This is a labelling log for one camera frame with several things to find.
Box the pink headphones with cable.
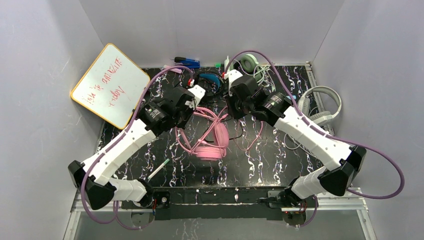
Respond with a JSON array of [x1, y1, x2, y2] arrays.
[[174, 106, 265, 162]]

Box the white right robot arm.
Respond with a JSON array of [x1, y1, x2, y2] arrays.
[[223, 69, 366, 203]]

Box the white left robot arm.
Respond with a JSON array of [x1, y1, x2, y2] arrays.
[[68, 85, 206, 210]]

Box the pink marker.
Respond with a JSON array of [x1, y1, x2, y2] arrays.
[[163, 64, 183, 74]]

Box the blue black marker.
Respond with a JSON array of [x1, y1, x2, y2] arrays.
[[173, 56, 201, 69]]

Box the white green marker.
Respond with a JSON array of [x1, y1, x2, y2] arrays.
[[147, 158, 170, 182]]

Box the yellow framed whiteboard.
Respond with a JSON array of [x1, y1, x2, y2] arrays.
[[70, 43, 151, 130]]

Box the green headphones with cable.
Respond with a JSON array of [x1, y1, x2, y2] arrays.
[[223, 53, 272, 87]]

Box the black blue headphones with cable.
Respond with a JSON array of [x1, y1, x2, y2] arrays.
[[192, 71, 244, 142]]

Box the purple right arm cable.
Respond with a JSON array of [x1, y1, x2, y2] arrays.
[[225, 50, 406, 229]]

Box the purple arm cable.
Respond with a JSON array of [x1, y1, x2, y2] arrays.
[[225, 50, 406, 229], [80, 65, 195, 231]]

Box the white headphones with cable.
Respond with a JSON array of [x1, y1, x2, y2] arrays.
[[297, 86, 343, 127]]

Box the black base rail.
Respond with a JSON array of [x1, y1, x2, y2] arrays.
[[71, 185, 365, 223]]

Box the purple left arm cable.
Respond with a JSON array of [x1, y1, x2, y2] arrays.
[[80, 65, 195, 231]]

